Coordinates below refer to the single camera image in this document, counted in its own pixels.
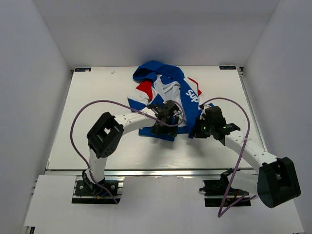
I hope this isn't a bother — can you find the blue white red jacket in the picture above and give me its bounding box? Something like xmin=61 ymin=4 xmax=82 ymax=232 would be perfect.
xmin=127 ymin=61 xmax=203 ymax=138

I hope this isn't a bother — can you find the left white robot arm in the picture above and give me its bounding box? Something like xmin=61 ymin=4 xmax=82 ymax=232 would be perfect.
xmin=86 ymin=100 xmax=184 ymax=195

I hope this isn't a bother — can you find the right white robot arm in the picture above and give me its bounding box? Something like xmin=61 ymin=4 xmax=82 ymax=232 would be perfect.
xmin=192 ymin=106 xmax=301 ymax=208

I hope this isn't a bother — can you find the left blue table label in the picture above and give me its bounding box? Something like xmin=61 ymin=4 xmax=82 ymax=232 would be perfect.
xmin=74 ymin=68 xmax=91 ymax=72

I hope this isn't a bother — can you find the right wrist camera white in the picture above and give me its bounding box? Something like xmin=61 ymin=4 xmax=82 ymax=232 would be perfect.
xmin=199 ymin=103 xmax=214 ymax=119

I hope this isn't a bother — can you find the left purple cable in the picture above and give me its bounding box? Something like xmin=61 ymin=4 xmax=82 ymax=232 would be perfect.
xmin=70 ymin=99 xmax=186 ymax=204

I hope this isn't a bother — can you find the purple cable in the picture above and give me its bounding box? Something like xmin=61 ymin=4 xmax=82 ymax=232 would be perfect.
xmin=199 ymin=97 xmax=258 ymax=218
xmin=70 ymin=99 xmax=186 ymax=204

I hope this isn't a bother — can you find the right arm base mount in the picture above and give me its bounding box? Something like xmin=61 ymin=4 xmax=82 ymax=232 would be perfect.
xmin=199 ymin=168 xmax=246 ymax=207

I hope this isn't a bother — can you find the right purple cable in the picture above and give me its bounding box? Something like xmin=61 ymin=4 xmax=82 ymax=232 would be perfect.
xmin=199 ymin=97 xmax=258 ymax=218

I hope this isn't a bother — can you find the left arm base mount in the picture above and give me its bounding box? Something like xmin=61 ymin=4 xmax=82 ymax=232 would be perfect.
xmin=72 ymin=170 xmax=121 ymax=205

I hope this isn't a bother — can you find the aluminium front rail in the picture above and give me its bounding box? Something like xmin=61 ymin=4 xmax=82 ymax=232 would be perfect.
xmin=36 ymin=167 xmax=276 ymax=182

